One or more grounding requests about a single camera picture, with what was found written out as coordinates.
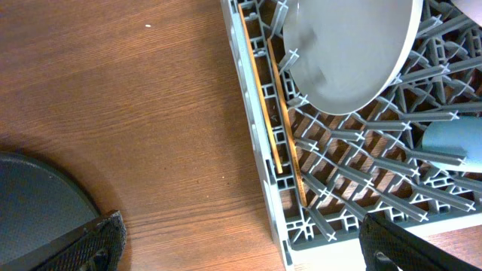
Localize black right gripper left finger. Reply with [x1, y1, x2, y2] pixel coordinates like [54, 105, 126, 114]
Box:
[1, 210, 127, 271]

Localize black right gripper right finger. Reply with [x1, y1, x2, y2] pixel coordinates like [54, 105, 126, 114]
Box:
[358, 214, 481, 271]

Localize light blue cup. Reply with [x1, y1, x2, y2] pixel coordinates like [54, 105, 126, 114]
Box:
[422, 116, 481, 173]

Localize wooden chopstick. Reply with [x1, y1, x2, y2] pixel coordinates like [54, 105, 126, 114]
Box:
[267, 38, 308, 207]
[237, 4, 283, 174]

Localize light grey plate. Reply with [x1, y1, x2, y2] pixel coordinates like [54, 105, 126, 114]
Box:
[283, 0, 423, 115]

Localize white pink bowl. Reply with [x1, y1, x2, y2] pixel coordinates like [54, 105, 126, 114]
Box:
[451, 0, 482, 20]

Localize grey dishwasher rack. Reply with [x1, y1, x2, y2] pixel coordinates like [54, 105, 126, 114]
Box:
[221, 0, 481, 270]

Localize round black tray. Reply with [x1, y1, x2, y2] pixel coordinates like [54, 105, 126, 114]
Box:
[1, 152, 99, 264]

